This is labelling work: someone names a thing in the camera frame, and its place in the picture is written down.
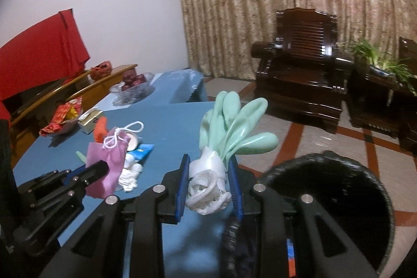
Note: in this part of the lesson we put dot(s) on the dark red apple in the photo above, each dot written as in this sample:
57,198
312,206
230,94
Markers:
140,79
128,76

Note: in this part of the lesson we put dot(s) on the beige patterned curtain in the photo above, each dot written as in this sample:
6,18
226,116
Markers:
244,4

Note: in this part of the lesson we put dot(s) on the small red patterned bag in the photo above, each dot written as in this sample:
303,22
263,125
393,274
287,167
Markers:
101,70

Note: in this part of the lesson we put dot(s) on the potted green plant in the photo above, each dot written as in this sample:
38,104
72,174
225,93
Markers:
368,48

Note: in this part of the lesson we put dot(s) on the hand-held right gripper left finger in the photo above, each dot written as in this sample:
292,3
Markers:
182,190

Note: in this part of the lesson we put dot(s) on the green tissue pack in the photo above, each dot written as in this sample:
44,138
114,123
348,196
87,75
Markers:
93,122

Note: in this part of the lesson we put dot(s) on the wooden chair backs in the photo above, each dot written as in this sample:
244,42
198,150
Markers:
35,102

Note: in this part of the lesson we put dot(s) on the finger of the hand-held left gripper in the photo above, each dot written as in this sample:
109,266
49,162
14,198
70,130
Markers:
96,172
73,173

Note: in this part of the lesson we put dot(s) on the dark wooden side table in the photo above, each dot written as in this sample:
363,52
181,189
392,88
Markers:
368,102

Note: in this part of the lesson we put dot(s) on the blue tablecloth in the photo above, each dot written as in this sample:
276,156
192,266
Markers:
169,128

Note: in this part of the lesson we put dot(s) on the light wooden chair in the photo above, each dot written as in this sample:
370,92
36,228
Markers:
107,82

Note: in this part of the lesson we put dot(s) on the black round bin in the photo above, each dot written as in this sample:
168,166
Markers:
342,193

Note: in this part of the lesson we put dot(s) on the red cloth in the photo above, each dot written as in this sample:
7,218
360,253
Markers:
42,53

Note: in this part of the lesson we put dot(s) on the red snack packet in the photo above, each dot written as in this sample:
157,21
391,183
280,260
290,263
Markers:
58,113

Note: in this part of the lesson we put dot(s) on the pale green rubber glove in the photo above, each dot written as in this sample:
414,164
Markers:
234,125

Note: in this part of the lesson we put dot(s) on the crumpled white tissue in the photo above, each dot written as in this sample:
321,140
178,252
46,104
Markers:
130,175

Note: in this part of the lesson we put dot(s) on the red plastic bag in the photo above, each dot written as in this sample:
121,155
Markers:
100,129

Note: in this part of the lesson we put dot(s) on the yellow snack packet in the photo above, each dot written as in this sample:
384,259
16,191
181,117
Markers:
73,112

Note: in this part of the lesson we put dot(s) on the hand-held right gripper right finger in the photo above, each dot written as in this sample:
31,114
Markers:
235,193

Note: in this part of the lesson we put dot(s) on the pale green rubber piece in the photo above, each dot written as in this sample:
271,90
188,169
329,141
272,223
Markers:
80,156

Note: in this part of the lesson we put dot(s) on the white blue paper package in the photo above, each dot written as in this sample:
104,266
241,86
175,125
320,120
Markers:
133,143

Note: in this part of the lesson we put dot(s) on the blue packet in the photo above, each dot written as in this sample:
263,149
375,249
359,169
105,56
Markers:
143,151

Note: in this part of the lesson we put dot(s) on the glass fruit bowl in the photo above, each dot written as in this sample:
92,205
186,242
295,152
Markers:
130,96

